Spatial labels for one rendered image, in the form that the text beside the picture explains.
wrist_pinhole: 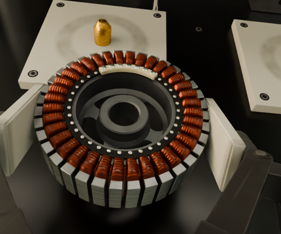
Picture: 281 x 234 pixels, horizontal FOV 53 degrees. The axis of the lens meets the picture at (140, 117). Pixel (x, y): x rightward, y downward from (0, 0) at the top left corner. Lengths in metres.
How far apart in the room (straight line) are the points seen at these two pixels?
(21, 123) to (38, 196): 0.10
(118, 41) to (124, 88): 0.14
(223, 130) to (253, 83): 0.18
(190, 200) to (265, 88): 0.15
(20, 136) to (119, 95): 0.07
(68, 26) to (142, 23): 0.09
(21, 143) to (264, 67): 0.28
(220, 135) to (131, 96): 0.07
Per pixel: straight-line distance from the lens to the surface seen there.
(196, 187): 0.25
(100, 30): 0.32
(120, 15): 0.39
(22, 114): 0.17
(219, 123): 0.17
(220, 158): 0.16
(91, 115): 0.20
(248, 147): 0.16
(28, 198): 0.25
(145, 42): 0.34
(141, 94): 0.21
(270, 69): 0.36
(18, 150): 0.17
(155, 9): 0.40
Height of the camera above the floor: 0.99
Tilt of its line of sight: 53 degrees down
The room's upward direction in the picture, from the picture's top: 9 degrees clockwise
